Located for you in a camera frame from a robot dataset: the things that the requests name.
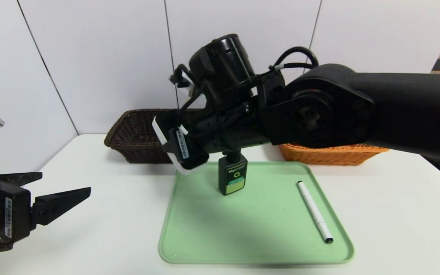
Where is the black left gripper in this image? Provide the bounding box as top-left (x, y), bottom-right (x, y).
top-left (0, 172), bottom-right (92, 243)

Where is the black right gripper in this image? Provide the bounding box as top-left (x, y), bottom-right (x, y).
top-left (162, 126), bottom-right (210, 170)

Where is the dark green pump bottle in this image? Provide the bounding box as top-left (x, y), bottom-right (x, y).
top-left (218, 151), bottom-right (248, 196)

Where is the dark brown wicker basket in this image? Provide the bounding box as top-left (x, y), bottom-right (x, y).
top-left (104, 108), bottom-right (205, 164)

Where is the orange wicker basket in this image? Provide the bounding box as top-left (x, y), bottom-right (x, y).
top-left (279, 142), bottom-right (390, 166)

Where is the light green plastic tray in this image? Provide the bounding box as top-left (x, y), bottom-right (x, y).
top-left (158, 161), bottom-right (355, 265)

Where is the white marker pen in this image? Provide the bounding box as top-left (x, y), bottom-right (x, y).
top-left (297, 181), bottom-right (334, 244)

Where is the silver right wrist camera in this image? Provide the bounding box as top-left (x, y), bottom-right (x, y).
top-left (170, 64), bottom-right (198, 98)

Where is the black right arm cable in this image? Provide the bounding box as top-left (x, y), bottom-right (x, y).
top-left (273, 47), bottom-right (319, 73)

